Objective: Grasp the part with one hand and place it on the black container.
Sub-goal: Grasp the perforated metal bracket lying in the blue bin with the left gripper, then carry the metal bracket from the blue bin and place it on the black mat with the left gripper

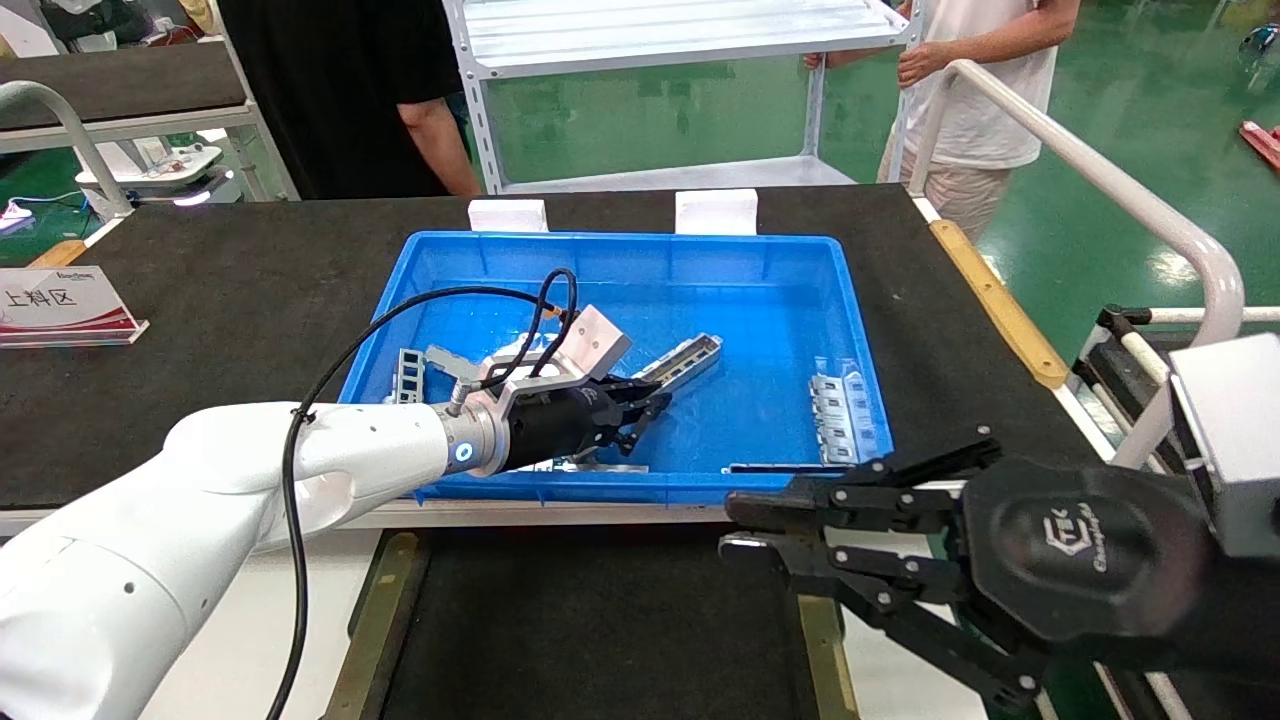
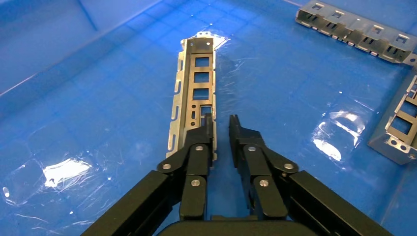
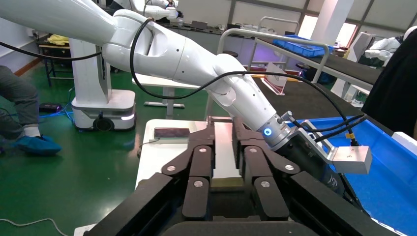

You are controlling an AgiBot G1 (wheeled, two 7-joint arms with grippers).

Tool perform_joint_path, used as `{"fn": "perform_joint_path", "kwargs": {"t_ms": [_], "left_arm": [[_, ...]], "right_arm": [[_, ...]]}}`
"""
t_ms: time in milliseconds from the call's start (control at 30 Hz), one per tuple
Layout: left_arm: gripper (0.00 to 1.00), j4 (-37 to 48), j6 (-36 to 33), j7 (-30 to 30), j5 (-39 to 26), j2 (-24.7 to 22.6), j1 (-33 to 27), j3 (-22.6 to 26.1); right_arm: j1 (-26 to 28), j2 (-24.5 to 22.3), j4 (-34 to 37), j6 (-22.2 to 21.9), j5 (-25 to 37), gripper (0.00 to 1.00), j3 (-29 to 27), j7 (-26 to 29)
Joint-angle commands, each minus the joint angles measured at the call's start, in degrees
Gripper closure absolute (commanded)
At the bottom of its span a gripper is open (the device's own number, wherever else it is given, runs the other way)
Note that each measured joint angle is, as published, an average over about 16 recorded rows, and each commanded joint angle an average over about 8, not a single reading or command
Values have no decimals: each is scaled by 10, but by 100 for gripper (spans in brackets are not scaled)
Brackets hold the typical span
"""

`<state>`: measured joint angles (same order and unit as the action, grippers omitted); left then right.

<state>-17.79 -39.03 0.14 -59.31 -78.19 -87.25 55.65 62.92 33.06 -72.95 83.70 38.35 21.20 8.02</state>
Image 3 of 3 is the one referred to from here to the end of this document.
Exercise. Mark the person in grey trousers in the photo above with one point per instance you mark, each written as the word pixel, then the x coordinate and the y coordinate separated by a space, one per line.
pixel 19 97

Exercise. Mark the white table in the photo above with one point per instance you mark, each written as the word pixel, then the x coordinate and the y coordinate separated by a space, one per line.
pixel 163 83

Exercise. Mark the dark desk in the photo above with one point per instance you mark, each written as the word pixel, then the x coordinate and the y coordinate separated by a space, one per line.
pixel 52 55

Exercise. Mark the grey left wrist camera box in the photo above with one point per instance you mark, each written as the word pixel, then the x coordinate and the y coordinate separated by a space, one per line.
pixel 351 159

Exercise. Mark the grey tube rail frame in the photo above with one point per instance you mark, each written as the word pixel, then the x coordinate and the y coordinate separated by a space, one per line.
pixel 270 34

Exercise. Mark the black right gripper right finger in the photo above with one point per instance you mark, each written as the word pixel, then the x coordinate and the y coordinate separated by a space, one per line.
pixel 260 163

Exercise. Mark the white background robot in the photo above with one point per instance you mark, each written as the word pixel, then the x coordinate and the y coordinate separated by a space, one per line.
pixel 387 49

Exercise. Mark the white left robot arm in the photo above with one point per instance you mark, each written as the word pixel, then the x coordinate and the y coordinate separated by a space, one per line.
pixel 169 55

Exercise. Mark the person in black clothes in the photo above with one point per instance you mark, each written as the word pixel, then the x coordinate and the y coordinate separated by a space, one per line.
pixel 397 91

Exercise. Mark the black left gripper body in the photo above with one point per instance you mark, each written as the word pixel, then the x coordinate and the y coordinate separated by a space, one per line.
pixel 306 156

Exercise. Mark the dark rectangular block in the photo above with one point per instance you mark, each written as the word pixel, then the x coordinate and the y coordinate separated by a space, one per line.
pixel 171 133

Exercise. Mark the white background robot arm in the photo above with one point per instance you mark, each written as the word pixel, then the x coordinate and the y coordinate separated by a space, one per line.
pixel 156 11

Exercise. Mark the white red acrylic sign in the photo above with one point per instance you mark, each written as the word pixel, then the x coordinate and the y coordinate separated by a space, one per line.
pixel 277 78

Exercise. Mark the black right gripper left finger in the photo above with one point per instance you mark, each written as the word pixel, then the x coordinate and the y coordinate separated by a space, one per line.
pixel 198 163

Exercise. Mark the blue plastic bin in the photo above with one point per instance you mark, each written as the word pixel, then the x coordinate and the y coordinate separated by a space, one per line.
pixel 384 189

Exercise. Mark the grey background rail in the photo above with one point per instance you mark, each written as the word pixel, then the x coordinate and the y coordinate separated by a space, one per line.
pixel 278 19

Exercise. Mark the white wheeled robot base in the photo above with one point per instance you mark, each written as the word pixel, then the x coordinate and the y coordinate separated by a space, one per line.
pixel 97 104

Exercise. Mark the blue bin on neighbouring table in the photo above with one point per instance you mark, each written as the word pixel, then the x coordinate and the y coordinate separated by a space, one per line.
pixel 303 47

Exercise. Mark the yellow cloth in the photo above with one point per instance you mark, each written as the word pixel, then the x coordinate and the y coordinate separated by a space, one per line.
pixel 58 39

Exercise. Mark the black box on floor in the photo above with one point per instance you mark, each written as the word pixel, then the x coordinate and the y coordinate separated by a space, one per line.
pixel 49 107

